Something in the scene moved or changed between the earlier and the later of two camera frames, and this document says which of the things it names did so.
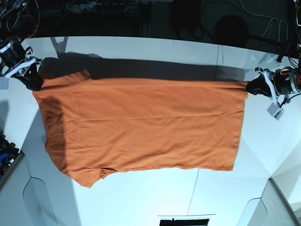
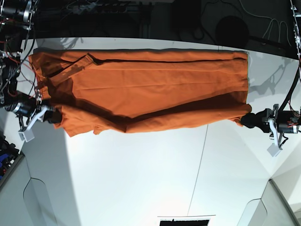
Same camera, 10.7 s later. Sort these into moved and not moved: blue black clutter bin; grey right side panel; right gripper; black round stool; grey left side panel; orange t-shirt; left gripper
Moved: orange t-shirt; right gripper; left gripper
Not moved: blue black clutter bin; grey left side panel; black round stool; grey right side panel
